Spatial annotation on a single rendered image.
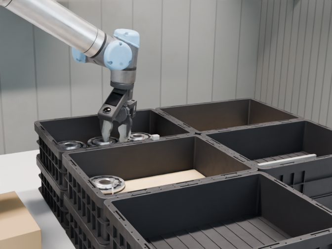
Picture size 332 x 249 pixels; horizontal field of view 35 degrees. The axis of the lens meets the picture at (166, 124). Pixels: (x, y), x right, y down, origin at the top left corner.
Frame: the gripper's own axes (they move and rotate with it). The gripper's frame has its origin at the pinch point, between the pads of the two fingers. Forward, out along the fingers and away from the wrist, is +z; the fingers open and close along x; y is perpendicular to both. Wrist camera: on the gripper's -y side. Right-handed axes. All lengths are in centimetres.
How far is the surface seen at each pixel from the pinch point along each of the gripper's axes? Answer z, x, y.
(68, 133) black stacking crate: -1.5, 14.3, -2.0
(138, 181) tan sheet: 0.6, -15.5, -17.8
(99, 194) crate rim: -10, -18, -49
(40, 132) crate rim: -5.3, 16.3, -15.4
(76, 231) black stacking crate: 8.6, -7.5, -36.8
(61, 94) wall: 38, 100, 149
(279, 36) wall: -9, -20, 245
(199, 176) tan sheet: -1.0, -29.7, -8.1
